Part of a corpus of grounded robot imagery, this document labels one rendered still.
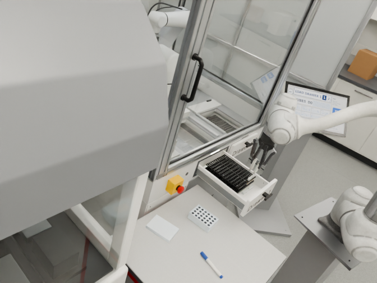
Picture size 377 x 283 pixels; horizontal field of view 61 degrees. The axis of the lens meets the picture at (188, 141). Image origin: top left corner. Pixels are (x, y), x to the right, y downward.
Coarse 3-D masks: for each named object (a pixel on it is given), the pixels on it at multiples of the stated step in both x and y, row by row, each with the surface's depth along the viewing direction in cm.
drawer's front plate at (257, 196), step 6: (276, 180) 172; (264, 186) 164; (270, 186) 168; (258, 192) 159; (270, 192) 177; (252, 198) 154; (258, 198) 161; (246, 204) 154; (252, 204) 159; (246, 210) 156
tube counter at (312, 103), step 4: (308, 100) 228; (312, 100) 228; (308, 104) 227; (312, 104) 228; (316, 104) 229; (320, 104) 229; (324, 104) 230; (328, 104) 231; (324, 108) 230; (328, 108) 231
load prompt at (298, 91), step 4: (296, 88) 226; (296, 92) 226; (300, 92) 227; (304, 92) 227; (308, 92) 228; (312, 92) 229; (316, 92) 229; (304, 96) 227; (308, 96) 228; (312, 96) 229; (316, 96) 229; (320, 96) 230; (324, 96) 231; (328, 96) 231; (320, 100) 230; (324, 100) 230; (328, 100) 231
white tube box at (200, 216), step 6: (198, 204) 160; (192, 210) 156; (198, 210) 157; (204, 210) 158; (192, 216) 154; (198, 216) 154; (204, 216) 155; (210, 216) 157; (198, 222) 153; (204, 222) 153; (210, 222) 154; (216, 222) 155; (204, 228) 152; (210, 228) 151
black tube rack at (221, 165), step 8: (216, 160) 178; (224, 160) 179; (232, 160) 182; (208, 168) 173; (216, 168) 171; (224, 168) 173; (232, 168) 175; (240, 168) 177; (216, 176) 171; (224, 176) 167; (232, 176) 169; (240, 176) 171; (248, 176) 178; (232, 184) 164; (248, 184) 172
